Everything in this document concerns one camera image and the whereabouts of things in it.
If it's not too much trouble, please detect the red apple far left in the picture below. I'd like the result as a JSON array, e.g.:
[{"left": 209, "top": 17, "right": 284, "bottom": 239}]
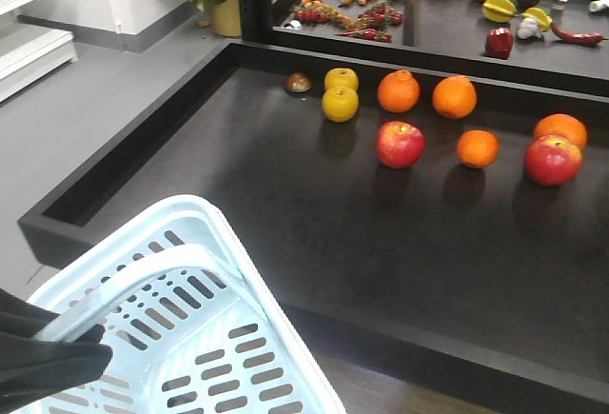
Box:
[{"left": 376, "top": 121, "right": 425, "bottom": 169}]

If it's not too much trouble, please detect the big orange grapefruit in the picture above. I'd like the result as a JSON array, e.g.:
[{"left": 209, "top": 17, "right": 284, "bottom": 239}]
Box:
[{"left": 533, "top": 113, "right": 588, "bottom": 149}]

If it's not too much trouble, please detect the white garlic bulb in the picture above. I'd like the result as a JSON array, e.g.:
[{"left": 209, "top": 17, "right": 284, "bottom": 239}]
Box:
[{"left": 517, "top": 17, "right": 543, "bottom": 40}]

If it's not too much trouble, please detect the red bell pepper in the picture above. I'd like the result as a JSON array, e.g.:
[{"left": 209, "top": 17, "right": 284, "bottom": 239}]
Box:
[{"left": 485, "top": 27, "right": 514, "bottom": 60}]

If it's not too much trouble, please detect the white supermarket shelf unit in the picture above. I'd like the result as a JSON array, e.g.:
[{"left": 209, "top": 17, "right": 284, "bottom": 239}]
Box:
[{"left": 1, "top": 0, "right": 78, "bottom": 101}]

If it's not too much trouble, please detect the light blue plastic basket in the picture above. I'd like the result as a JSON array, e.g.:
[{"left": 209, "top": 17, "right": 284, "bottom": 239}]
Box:
[{"left": 26, "top": 195, "right": 344, "bottom": 413}]

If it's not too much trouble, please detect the red chili pepper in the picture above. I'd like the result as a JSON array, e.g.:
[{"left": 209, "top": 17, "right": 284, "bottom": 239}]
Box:
[{"left": 550, "top": 23, "right": 607, "bottom": 47}]

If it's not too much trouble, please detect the black wooden produce stand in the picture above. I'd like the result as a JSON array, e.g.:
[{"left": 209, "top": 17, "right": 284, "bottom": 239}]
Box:
[{"left": 19, "top": 0, "right": 608, "bottom": 413}]

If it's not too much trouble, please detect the red apple left edge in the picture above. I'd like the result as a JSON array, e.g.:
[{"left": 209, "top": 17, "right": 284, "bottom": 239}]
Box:
[{"left": 523, "top": 135, "right": 583, "bottom": 187}]

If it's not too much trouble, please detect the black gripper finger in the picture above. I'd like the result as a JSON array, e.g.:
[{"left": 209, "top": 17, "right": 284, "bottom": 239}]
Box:
[
  {"left": 0, "top": 289, "right": 57, "bottom": 338},
  {"left": 1, "top": 325, "right": 112, "bottom": 413}
]

